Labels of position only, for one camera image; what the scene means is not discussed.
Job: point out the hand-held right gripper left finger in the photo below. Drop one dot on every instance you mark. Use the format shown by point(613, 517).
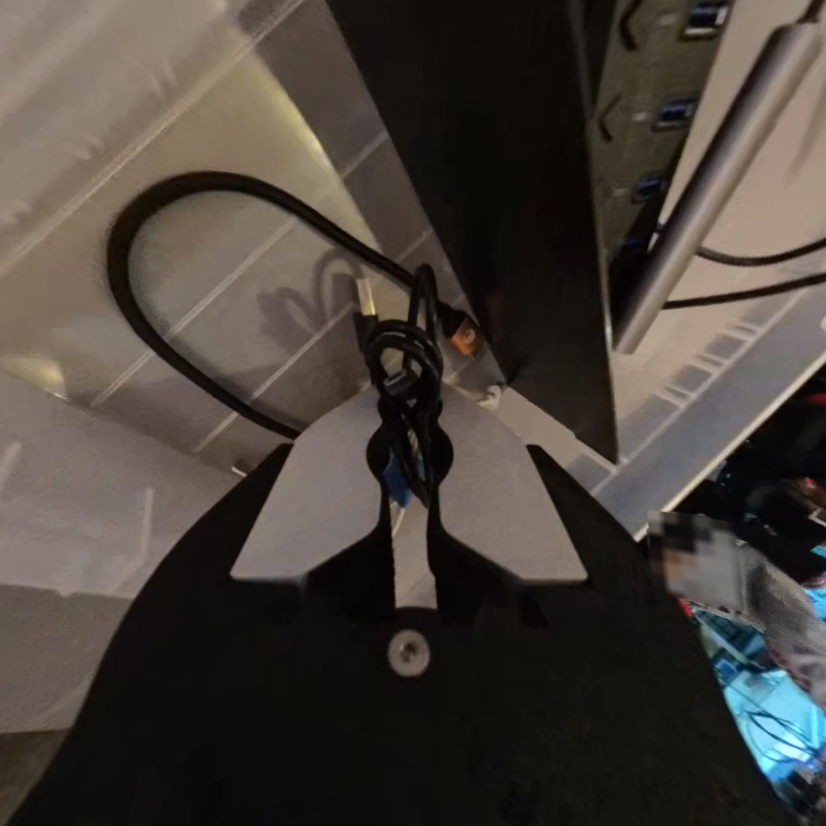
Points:
point(310, 510)

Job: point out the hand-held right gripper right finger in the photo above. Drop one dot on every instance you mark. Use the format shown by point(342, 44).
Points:
point(510, 510)

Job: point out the grey usb hub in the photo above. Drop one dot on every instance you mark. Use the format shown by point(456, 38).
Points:
point(710, 180)

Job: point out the black usb hub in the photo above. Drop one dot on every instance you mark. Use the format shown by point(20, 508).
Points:
point(639, 129)

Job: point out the clear plastic bin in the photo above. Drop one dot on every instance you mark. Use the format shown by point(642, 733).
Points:
point(129, 97)

